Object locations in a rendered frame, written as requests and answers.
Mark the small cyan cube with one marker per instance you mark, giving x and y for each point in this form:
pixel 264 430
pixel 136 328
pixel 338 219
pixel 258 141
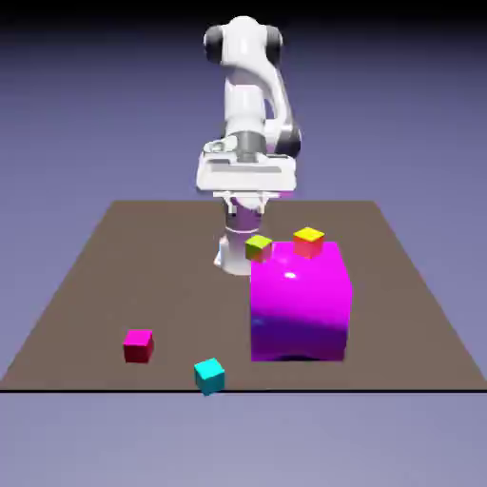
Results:
pixel 209 374

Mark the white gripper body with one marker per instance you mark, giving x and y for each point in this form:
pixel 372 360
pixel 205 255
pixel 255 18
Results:
pixel 243 179

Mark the small olive green cube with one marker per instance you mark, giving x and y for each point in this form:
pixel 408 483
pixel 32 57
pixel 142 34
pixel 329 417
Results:
pixel 258 246

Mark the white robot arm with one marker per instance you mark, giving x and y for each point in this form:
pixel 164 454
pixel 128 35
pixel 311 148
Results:
pixel 251 57

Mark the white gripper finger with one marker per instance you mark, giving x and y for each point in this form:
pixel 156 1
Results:
pixel 261 205
pixel 230 205

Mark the large magenta box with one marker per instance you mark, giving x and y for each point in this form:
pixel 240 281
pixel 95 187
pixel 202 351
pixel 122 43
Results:
pixel 300 300

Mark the small yellow cube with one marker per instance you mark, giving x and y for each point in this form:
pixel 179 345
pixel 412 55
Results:
pixel 309 241

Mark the small pink cube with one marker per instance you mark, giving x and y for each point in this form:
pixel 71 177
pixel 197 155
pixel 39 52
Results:
pixel 138 344

